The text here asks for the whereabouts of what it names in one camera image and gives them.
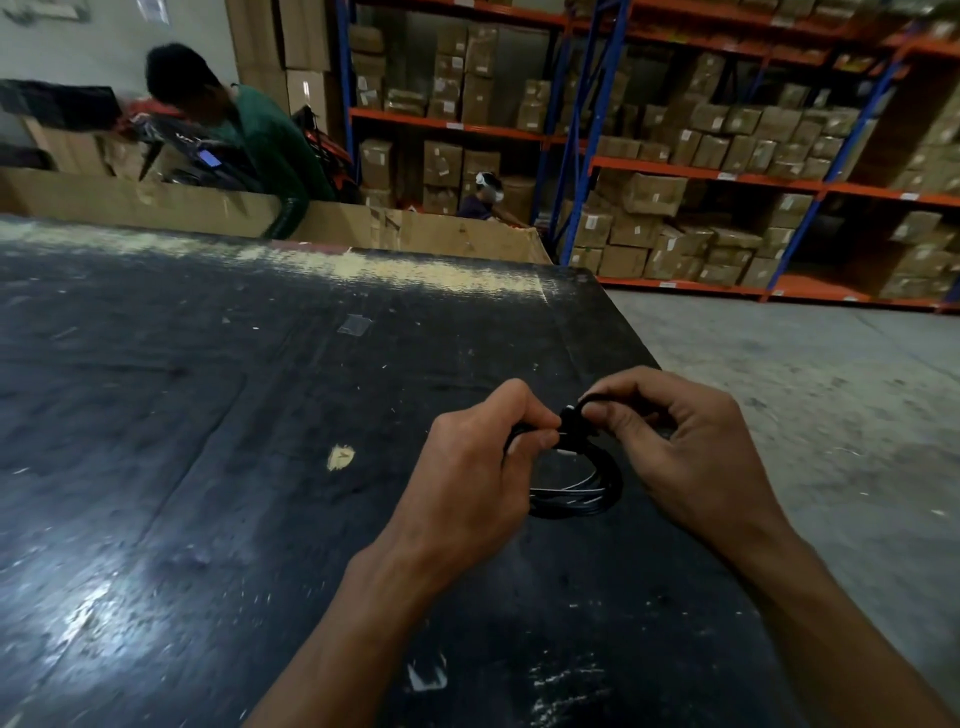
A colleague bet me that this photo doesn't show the narrow blue orange shelf rack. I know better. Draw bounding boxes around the narrow blue orange shelf rack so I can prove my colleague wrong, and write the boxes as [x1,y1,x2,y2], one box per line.
[333,0,631,226]

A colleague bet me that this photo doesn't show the black motorcycle with red parts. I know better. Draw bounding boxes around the black motorcycle with red parts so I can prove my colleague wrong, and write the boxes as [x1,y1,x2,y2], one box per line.
[123,104,361,205]

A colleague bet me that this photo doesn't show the person's right hand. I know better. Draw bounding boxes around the person's right hand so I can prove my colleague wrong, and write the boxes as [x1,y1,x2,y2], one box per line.
[581,365,796,571]

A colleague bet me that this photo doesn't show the white socket box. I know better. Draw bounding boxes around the white socket box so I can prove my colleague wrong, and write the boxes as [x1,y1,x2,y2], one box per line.
[3,0,93,25]

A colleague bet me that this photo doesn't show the large cardboard bin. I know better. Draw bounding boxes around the large cardboard bin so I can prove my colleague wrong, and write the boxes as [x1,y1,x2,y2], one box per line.
[0,166,553,265]

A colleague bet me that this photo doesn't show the stack of tall cardboard boxes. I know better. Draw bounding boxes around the stack of tall cardboard boxes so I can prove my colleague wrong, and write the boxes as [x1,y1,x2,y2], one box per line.
[224,0,346,136]

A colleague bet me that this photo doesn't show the person's right forearm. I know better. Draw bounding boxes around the person's right forearm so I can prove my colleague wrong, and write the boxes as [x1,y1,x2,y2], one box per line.
[738,524,960,728]

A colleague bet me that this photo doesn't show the wide blue orange shelf rack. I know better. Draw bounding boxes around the wide blue orange shelf rack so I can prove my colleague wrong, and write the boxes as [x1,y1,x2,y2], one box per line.
[554,0,960,315]

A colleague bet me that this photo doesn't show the open cardboard boxes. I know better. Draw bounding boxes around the open cardboard boxes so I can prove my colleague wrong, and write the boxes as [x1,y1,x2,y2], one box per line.
[22,116,189,185]

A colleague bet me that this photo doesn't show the person's left hand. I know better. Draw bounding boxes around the person's left hand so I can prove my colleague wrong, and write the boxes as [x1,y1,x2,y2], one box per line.
[359,378,564,594]

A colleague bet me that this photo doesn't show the black cable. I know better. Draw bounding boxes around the black cable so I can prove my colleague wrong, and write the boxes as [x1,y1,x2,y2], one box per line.
[503,393,625,520]

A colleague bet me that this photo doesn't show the cardboard boxes on narrow rack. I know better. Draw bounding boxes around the cardboard boxes on narrow rack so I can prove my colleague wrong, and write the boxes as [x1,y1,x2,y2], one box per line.
[347,22,556,219]

